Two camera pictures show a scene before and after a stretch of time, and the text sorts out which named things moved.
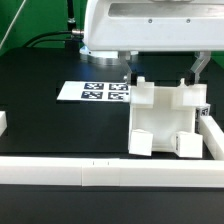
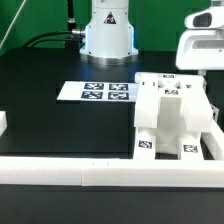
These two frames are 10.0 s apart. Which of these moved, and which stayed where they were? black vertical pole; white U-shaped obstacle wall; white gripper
Moved: white gripper
Stayed: black vertical pole; white U-shaped obstacle wall
